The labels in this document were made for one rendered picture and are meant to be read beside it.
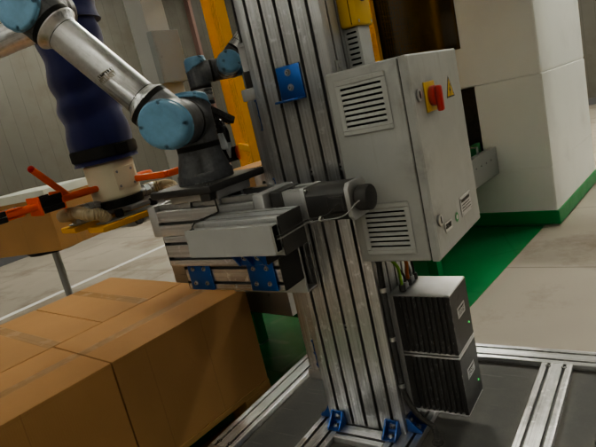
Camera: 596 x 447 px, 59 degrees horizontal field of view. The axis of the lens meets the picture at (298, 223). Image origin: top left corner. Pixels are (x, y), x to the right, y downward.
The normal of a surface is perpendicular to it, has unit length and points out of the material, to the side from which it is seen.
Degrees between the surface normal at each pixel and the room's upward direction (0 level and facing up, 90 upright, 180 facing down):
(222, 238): 90
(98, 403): 90
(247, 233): 90
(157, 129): 96
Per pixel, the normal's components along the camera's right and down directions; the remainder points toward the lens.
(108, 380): 0.76, -0.03
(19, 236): -0.36, 0.29
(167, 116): -0.04, 0.33
